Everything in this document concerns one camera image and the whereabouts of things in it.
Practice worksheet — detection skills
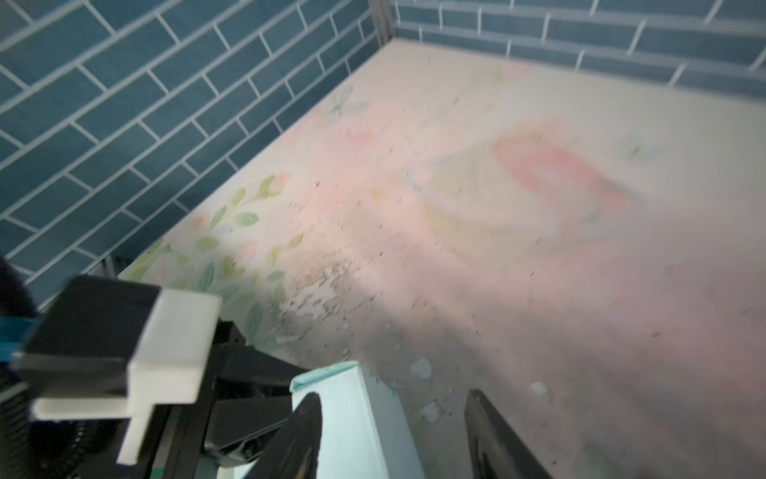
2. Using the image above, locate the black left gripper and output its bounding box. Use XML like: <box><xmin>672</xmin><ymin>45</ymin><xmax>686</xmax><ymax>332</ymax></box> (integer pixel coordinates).
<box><xmin>77</xmin><ymin>321</ymin><xmax>307</xmax><ymax>478</ymax></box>

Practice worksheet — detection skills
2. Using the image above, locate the light blue paper box sheet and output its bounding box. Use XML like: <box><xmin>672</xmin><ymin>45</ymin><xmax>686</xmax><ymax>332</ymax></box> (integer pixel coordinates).
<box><xmin>231</xmin><ymin>361</ymin><xmax>424</xmax><ymax>478</ymax></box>

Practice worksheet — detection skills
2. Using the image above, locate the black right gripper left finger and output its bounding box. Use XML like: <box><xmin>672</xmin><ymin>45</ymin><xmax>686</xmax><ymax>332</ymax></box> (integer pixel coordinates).
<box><xmin>245</xmin><ymin>392</ymin><xmax>323</xmax><ymax>479</ymax></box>

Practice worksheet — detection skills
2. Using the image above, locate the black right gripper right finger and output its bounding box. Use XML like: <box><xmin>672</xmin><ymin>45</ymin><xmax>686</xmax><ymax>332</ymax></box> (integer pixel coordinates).
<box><xmin>464</xmin><ymin>389</ymin><xmax>553</xmax><ymax>479</ymax></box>

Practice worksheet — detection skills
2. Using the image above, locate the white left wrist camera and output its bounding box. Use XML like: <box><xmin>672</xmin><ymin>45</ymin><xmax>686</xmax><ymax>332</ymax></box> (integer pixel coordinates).
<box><xmin>10</xmin><ymin>275</ymin><xmax>223</xmax><ymax>466</ymax></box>

